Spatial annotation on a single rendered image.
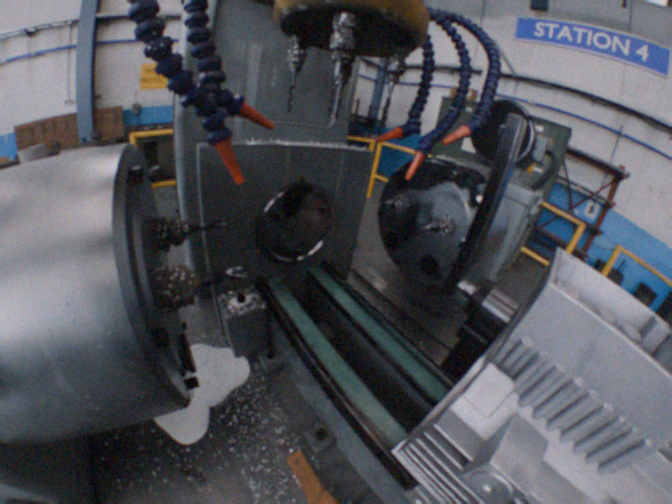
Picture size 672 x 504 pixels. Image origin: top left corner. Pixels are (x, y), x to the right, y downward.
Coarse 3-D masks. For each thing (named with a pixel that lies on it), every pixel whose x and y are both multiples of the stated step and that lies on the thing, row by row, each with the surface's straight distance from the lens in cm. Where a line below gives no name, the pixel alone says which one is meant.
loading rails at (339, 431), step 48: (336, 288) 42; (288, 336) 35; (336, 336) 44; (384, 336) 37; (336, 384) 29; (384, 384) 39; (432, 384) 35; (336, 432) 37; (384, 432) 29; (384, 480) 34
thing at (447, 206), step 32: (448, 160) 46; (384, 192) 52; (416, 192) 46; (448, 192) 43; (480, 192) 42; (384, 224) 53; (416, 224) 47; (448, 224) 41; (416, 256) 48; (448, 256) 44; (480, 256) 44
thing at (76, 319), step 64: (0, 192) 21; (64, 192) 17; (128, 192) 17; (0, 256) 18; (64, 256) 15; (128, 256) 14; (0, 320) 18; (64, 320) 15; (128, 320) 14; (0, 384) 20; (64, 384) 18; (128, 384) 17; (192, 384) 26
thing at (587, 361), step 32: (544, 288) 14; (576, 288) 24; (608, 288) 24; (544, 320) 14; (576, 320) 14; (608, 320) 19; (640, 320) 25; (512, 352) 15; (544, 352) 15; (576, 352) 15; (608, 352) 15; (640, 352) 15; (544, 384) 16; (576, 384) 16; (608, 384) 16; (640, 384) 16; (544, 416) 18; (576, 416) 17; (608, 416) 17; (640, 416) 18; (576, 448) 19; (608, 448) 19; (640, 448) 19
